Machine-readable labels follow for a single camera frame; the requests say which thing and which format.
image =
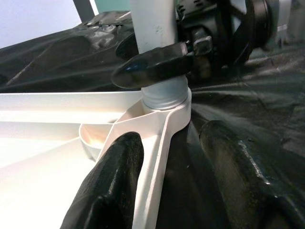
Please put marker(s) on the white plastic table top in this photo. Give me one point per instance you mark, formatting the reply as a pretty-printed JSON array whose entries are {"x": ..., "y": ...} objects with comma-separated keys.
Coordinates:
[{"x": 47, "y": 167}]

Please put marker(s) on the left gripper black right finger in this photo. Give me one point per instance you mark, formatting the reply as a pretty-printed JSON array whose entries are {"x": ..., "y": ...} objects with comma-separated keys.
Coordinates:
[{"x": 250, "y": 179}]

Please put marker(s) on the green glass panel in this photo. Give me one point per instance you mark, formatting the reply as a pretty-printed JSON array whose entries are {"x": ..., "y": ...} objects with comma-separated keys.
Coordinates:
[{"x": 112, "y": 6}]

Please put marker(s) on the black frame post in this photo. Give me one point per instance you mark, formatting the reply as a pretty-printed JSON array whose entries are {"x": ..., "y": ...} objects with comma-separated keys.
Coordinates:
[{"x": 85, "y": 10}]

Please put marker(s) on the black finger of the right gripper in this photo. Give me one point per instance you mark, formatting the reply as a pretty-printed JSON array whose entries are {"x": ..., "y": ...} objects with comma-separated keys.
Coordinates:
[
  {"x": 152, "y": 66},
  {"x": 126, "y": 46}
]

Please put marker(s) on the white plastic table leg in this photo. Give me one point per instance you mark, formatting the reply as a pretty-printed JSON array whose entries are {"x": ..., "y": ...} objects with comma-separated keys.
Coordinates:
[{"x": 155, "y": 31}]

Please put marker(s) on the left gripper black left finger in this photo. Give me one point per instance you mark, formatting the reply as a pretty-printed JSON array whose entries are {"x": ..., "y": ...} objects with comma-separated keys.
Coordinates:
[{"x": 107, "y": 186}]

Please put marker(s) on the black plastic table cover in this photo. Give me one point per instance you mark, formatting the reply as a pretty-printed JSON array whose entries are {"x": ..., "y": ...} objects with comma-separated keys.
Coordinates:
[{"x": 262, "y": 107}]

